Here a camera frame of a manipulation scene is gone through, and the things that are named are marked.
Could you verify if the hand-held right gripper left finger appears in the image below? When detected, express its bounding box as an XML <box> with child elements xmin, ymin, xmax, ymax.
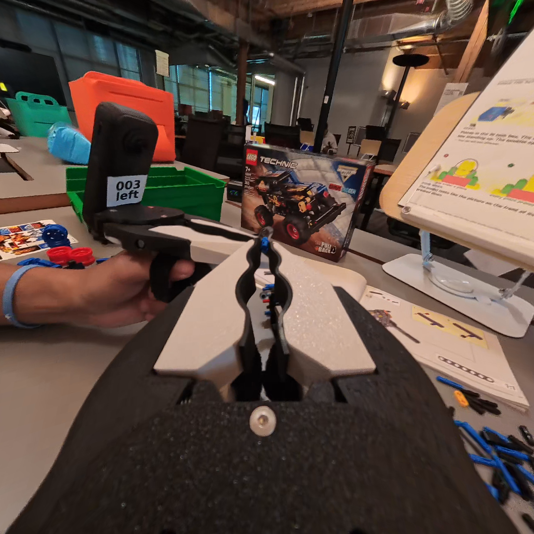
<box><xmin>154</xmin><ymin>240</ymin><xmax>263</xmax><ymax>402</ymax></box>

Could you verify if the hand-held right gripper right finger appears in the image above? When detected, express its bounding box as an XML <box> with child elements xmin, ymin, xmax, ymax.
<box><xmin>261</xmin><ymin>241</ymin><xmax>377</xmax><ymax>401</ymax></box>

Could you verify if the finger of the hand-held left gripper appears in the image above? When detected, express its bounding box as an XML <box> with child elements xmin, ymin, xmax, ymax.
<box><xmin>186</xmin><ymin>218</ymin><xmax>261</xmax><ymax>243</ymax></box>
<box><xmin>148</xmin><ymin>225</ymin><xmax>253</xmax><ymax>268</ymax></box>

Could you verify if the person's left forearm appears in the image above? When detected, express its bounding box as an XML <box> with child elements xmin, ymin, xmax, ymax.
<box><xmin>0</xmin><ymin>262</ymin><xmax>82</xmax><ymax>328</ymax></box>

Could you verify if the lego truck set box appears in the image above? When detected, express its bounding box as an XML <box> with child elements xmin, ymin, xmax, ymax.
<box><xmin>241</xmin><ymin>143</ymin><xmax>376</xmax><ymax>263</ymax></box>

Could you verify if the blue lego wheel hub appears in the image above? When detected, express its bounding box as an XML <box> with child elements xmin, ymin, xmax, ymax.
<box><xmin>42</xmin><ymin>224</ymin><xmax>71</xmax><ymax>248</ymax></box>

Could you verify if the lego building booklet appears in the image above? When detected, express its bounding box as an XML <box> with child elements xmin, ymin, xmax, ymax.
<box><xmin>254</xmin><ymin>254</ymin><xmax>530</xmax><ymax>411</ymax></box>

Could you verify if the pile of lego pieces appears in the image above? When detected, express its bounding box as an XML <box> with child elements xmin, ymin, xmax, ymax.
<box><xmin>436</xmin><ymin>375</ymin><xmax>534</xmax><ymax>530</ymax></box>

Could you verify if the person's left hand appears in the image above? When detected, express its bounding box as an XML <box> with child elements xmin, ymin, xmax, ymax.
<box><xmin>73</xmin><ymin>250</ymin><xmax>197</xmax><ymax>328</ymax></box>

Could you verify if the green plastic tray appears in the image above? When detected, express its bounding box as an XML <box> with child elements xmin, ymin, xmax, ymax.
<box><xmin>66</xmin><ymin>166</ymin><xmax>228</xmax><ymax>224</ymax></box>

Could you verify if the light blue plastic bag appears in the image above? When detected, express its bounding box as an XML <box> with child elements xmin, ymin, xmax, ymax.
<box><xmin>47</xmin><ymin>122</ymin><xmax>92</xmax><ymax>165</ymax></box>

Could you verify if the orange plastic bin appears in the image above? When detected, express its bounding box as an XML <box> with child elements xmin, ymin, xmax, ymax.
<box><xmin>69</xmin><ymin>71</ymin><xmax>176</xmax><ymax>163</ymax></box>

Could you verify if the teal plastic basket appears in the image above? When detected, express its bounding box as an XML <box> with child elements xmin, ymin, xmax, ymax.
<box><xmin>6</xmin><ymin>92</ymin><xmax>72</xmax><ymax>138</ymax></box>

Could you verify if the colourful sticker sheet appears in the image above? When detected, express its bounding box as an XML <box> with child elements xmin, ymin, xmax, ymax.
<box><xmin>0</xmin><ymin>220</ymin><xmax>78</xmax><ymax>261</ymax></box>

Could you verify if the light blue wristband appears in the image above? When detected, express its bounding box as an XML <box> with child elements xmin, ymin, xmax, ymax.
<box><xmin>2</xmin><ymin>265</ymin><xmax>41</xmax><ymax>328</ymax></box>

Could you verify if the instruction sheet on wooden stand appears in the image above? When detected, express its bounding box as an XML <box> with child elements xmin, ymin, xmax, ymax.
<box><xmin>380</xmin><ymin>92</ymin><xmax>534</xmax><ymax>338</ymax></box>

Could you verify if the white wall sign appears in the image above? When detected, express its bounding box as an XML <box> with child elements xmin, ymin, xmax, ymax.
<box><xmin>434</xmin><ymin>83</ymin><xmax>469</xmax><ymax>118</ymax></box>

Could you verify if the silver ventilation duct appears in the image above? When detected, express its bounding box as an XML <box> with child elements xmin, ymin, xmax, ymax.
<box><xmin>346</xmin><ymin>0</ymin><xmax>474</xmax><ymax>47</ymax></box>

